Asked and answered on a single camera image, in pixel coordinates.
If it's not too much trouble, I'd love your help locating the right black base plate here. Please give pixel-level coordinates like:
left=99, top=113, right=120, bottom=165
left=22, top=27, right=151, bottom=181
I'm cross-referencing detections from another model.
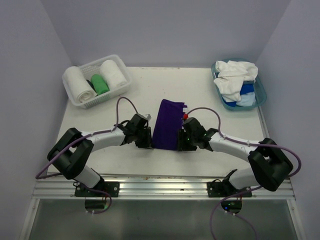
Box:
left=206, top=179, right=248, bottom=198

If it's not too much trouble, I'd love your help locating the aluminium rail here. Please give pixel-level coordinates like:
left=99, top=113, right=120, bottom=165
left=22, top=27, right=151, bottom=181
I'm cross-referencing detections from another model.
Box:
left=32, top=176, right=296, bottom=201

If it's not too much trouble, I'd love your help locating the large white rolled towel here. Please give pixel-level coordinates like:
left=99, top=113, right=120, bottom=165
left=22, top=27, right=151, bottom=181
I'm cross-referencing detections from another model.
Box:
left=62, top=66, right=98, bottom=104

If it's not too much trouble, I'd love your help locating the white crumpled towel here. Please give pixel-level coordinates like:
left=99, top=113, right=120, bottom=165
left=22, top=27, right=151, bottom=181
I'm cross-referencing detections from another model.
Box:
left=213, top=60, right=258, bottom=103

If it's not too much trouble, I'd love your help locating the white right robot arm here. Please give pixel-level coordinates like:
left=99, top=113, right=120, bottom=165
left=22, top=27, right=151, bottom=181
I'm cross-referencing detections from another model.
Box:
left=182, top=117, right=294, bottom=197

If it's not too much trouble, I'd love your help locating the white plastic basket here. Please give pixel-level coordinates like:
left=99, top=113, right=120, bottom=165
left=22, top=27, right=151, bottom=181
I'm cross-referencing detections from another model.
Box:
left=62, top=54, right=133, bottom=109

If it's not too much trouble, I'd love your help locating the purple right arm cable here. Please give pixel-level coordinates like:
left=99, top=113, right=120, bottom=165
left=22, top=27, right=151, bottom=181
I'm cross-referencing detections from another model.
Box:
left=184, top=107, right=302, bottom=240

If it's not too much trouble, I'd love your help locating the green rolled towel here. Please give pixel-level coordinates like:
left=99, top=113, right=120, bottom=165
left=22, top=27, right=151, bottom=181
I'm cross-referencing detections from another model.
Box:
left=90, top=74, right=110, bottom=96

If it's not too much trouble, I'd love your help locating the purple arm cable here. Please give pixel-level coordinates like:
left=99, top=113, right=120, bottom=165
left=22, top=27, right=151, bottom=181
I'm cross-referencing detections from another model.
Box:
left=184, top=107, right=302, bottom=240
left=35, top=96, right=141, bottom=201

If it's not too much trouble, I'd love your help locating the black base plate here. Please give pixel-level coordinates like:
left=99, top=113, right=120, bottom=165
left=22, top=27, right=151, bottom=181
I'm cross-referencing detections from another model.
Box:
left=73, top=181, right=120, bottom=198
left=206, top=179, right=248, bottom=198

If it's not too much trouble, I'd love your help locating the teal plastic bin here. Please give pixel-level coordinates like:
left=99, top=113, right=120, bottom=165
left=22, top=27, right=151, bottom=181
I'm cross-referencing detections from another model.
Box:
left=211, top=58, right=267, bottom=111

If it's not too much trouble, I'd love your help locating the light blue towel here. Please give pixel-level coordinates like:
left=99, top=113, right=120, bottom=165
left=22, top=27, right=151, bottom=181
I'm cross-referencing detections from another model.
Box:
left=236, top=92, right=256, bottom=107

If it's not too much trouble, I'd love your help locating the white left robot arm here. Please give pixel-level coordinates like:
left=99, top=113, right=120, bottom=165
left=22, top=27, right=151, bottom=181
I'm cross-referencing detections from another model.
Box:
left=47, top=113, right=152, bottom=197

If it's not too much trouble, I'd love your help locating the purple towel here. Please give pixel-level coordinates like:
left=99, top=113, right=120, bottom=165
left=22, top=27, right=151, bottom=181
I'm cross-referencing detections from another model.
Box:
left=152, top=99, right=188, bottom=151

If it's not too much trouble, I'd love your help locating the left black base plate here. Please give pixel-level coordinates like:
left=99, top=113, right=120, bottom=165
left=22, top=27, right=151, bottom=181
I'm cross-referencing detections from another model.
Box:
left=73, top=181, right=120, bottom=198

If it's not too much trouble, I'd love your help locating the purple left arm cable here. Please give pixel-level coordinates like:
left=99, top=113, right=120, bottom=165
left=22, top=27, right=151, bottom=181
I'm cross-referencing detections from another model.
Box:
left=35, top=96, right=141, bottom=201

